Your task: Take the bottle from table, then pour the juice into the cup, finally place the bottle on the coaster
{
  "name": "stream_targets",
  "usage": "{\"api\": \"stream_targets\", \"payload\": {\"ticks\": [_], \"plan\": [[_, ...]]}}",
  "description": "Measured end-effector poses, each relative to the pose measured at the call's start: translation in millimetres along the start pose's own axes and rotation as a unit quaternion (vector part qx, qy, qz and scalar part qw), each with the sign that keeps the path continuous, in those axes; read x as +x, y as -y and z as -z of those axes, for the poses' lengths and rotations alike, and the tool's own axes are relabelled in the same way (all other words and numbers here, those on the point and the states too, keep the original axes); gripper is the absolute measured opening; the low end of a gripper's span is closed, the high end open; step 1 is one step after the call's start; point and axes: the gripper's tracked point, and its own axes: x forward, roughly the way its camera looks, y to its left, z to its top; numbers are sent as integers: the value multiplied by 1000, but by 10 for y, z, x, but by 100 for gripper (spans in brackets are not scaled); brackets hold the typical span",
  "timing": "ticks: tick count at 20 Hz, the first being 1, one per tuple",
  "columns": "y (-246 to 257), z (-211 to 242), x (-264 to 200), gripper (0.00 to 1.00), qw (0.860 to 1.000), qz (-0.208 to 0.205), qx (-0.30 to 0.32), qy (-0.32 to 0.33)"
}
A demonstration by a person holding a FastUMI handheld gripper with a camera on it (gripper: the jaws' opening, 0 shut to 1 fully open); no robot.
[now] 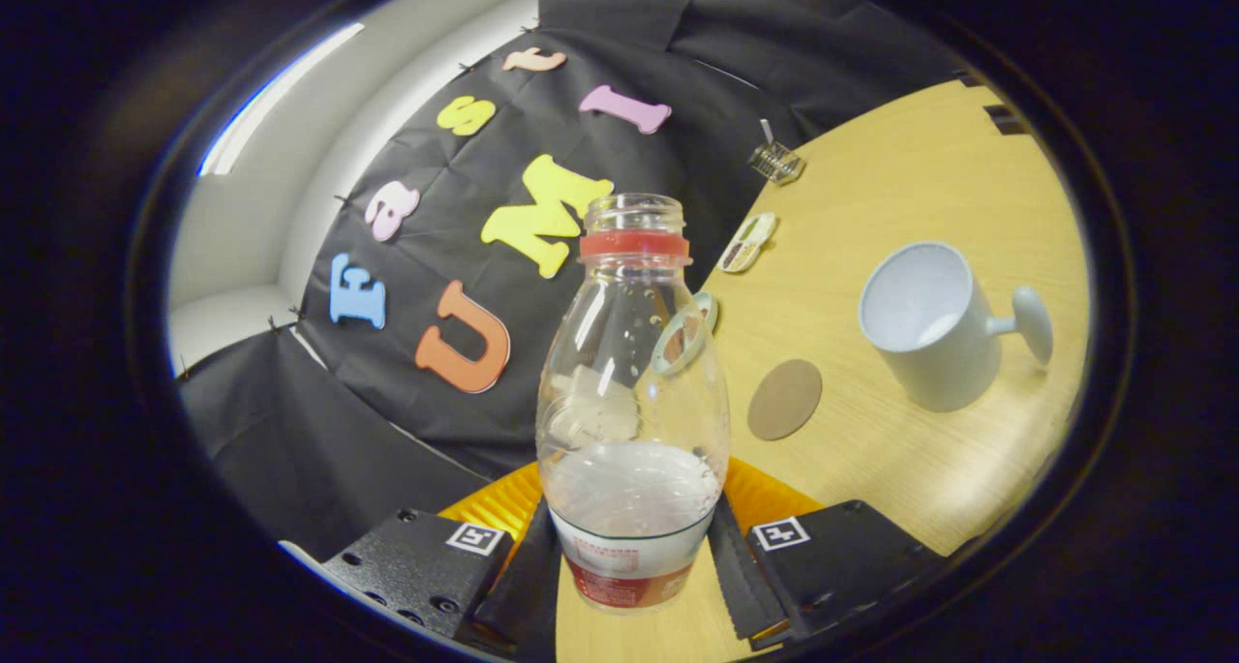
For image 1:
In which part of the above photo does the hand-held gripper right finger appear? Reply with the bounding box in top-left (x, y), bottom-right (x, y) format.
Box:
top-left (707, 457), bottom-right (954, 649)

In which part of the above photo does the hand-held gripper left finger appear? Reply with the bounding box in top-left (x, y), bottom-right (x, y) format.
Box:
top-left (319, 462), bottom-right (562, 660)

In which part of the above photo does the brown round coaster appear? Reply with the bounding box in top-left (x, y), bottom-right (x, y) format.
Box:
top-left (746, 358), bottom-right (824, 442)

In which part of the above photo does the clear plastic juice bottle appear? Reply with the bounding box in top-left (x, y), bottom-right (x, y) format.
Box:
top-left (535, 193), bottom-right (732, 614)

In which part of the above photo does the white cup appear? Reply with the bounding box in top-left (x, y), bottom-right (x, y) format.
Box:
top-left (858, 241), bottom-right (1054, 413)

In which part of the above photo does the wooden table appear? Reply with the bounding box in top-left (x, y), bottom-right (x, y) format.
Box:
top-left (557, 80), bottom-right (1093, 663)

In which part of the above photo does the black backdrop cloth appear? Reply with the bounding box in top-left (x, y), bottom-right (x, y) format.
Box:
top-left (179, 0), bottom-right (979, 562)

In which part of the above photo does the pale green plate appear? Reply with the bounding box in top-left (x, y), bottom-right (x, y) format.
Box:
top-left (650, 291), bottom-right (719, 377)

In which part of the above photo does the white divided snack dish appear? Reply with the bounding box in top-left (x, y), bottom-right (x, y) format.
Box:
top-left (718, 212), bottom-right (778, 275)

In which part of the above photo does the long ceiling light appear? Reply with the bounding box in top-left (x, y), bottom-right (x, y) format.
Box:
top-left (198, 22), bottom-right (367, 177)

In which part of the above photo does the wire mesh holder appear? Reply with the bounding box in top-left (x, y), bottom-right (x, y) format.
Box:
top-left (747, 140), bottom-right (806, 187)

